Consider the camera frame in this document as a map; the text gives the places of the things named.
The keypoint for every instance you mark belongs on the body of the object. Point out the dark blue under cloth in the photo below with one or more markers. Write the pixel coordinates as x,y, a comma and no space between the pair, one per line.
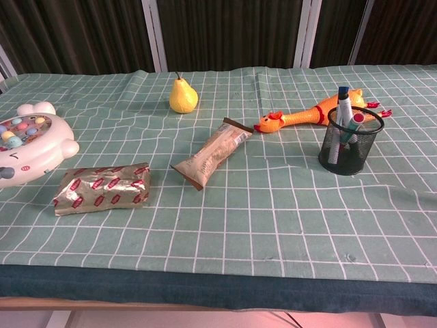
205,287

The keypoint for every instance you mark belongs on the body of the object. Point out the blue-capped marker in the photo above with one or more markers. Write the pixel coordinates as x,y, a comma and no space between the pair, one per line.
344,102

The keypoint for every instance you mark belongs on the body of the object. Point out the wooden table edge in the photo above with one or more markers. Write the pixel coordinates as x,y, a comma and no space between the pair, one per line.
102,303

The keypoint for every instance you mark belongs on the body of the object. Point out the yellow pear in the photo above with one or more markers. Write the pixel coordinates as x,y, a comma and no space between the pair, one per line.
183,97

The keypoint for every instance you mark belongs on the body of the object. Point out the white frame post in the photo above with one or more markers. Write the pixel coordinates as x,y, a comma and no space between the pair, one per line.
7,71
305,32
362,30
154,34

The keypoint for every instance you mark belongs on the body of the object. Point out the dark brown curtain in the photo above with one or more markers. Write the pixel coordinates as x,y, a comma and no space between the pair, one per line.
225,32

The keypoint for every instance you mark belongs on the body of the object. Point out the green checked tablecloth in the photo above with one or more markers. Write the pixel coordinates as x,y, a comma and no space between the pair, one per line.
259,212

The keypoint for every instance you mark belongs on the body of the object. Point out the beige snack bar wrapper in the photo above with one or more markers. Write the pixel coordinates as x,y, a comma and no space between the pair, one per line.
213,153

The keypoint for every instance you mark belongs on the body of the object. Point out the black mesh pen holder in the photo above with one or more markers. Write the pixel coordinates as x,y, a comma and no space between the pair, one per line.
345,160

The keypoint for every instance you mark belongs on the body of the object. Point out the red-capped marker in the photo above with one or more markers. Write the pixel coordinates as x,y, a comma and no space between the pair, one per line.
355,122

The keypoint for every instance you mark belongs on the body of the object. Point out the gold foil package red labels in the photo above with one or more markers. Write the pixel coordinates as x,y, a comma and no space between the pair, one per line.
102,189

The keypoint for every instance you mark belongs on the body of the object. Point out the white fishing game toy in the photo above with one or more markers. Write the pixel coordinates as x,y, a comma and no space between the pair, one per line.
30,147

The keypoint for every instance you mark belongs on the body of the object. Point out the orange rubber chicken toy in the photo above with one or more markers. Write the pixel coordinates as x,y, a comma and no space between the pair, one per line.
297,118

